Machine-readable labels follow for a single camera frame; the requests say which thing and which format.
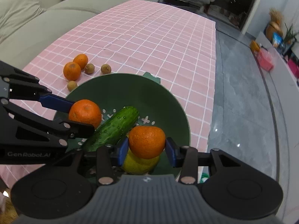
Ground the orange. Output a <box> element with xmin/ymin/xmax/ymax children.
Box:
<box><xmin>68</xmin><ymin>99</ymin><xmax>102</xmax><ymax>129</ymax></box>
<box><xmin>73</xmin><ymin>54</ymin><xmax>89</xmax><ymax>70</ymax></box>
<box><xmin>63</xmin><ymin>62</ymin><xmax>81</xmax><ymax>81</ymax></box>
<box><xmin>129</xmin><ymin>126</ymin><xmax>166</xmax><ymax>159</ymax></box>

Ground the brown longan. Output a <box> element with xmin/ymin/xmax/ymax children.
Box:
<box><xmin>84</xmin><ymin>63</ymin><xmax>95</xmax><ymax>74</ymax></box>
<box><xmin>100</xmin><ymin>64</ymin><xmax>112</xmax><ymax>75</ymax></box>
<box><xmin>67</xmin><ymin>80</ymin><xmax>78</xmax><ymax>91</ymax></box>

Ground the yellow lemon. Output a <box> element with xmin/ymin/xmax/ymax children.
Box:
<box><xmin>121</xmin><ymin>149</ymin><xmax>160</xmax><ymax>175</ymax></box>

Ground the green cucumber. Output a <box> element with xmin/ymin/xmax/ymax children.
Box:
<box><xmin>83</xmin><ymin>106</ymin><xmax>139</xmax><ymax>152</ymax></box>

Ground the green colander bowl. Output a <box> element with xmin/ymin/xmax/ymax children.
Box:
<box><xmin>53</xmin><ymin>71</ymin><xmax>191</xmax><ymax>184</ymax></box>

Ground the beige sofa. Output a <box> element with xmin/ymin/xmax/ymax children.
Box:
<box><xmin>1</xmin><ymin>0</ymin><xmax>157</xmax><ymax>69</ymax></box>

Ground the beige back cushion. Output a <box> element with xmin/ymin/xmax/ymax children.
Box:
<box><xmin>1</xmin><ymin>0</ymin><xmax>45</xmax><ymax>42</ymax></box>

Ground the pink checkered tablecloth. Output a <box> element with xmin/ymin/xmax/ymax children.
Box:
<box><xmin>0</xmin><ymin>0</ymin><xmax>217</xmax><ymax>189</ymax></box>

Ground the pink storage box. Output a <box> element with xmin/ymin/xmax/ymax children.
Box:
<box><xmin>257</xmin><ymin>48</ymin><xmax>274</xmax><ymax>72</ymax></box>

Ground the orange box on floor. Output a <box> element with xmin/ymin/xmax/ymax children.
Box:
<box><xmin>249</xmin><ymin>40</ymin><xmax>261</xmax><ymax>53</ymax></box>

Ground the magenta box on console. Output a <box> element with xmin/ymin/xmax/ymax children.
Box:
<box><xmin>287</xmin><ymin>59</ymin><xmax>299</xmax><ymax>79</ymax></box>

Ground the blue snack bag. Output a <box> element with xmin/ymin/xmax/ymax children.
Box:
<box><xmin>272</xmin><ymin>32</ymin><xmax>282</xmax><ymax>48</ymax></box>

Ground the orange round vase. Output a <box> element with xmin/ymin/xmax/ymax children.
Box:
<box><xmin>266</xmin><ymin>21</ymin><xmax>283</xmax><ymax>41</ymax></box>

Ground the green potted plant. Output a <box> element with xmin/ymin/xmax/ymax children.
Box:
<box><xmin>283</xmin><ymin>24</ymin><xmax>298</xmax><ymax>44</ymax></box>

